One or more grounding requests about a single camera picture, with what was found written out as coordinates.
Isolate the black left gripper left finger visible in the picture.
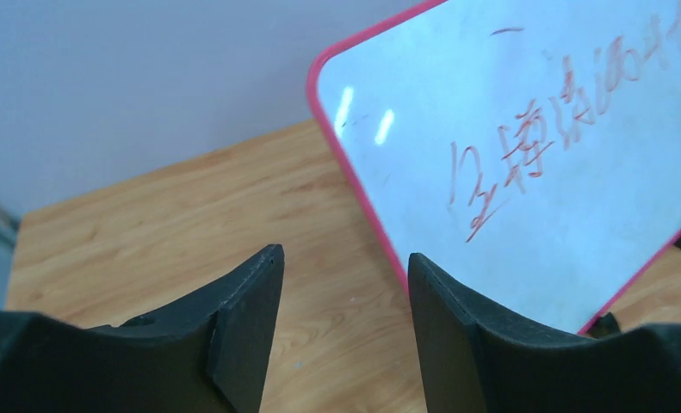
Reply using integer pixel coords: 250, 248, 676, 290
0, 244, 285, 412

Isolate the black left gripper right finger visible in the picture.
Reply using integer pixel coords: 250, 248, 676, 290
408, 253, 681, 412

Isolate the pink framed whiteboard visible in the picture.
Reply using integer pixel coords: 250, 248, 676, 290
306, 1, 681, 333

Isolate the black left whiteboard foot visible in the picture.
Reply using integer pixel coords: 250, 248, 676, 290
586, 312, 622, 339

